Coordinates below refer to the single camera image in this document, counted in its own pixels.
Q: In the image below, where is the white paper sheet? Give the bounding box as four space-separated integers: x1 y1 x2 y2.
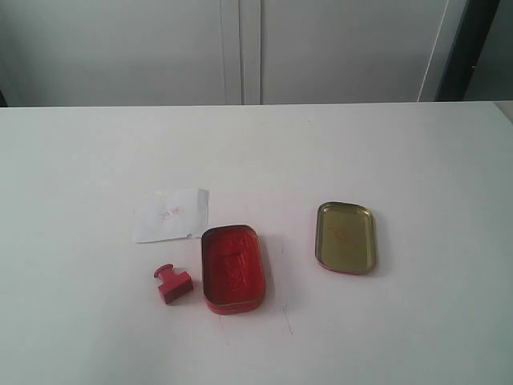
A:
133 188 209 243

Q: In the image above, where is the red ink pad tin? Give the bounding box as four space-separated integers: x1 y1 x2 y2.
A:
201 225 266 315

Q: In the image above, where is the gold tin lid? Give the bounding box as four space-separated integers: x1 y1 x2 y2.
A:
315 201 377 275

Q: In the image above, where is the red stamp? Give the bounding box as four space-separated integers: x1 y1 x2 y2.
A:
154 264 193 305

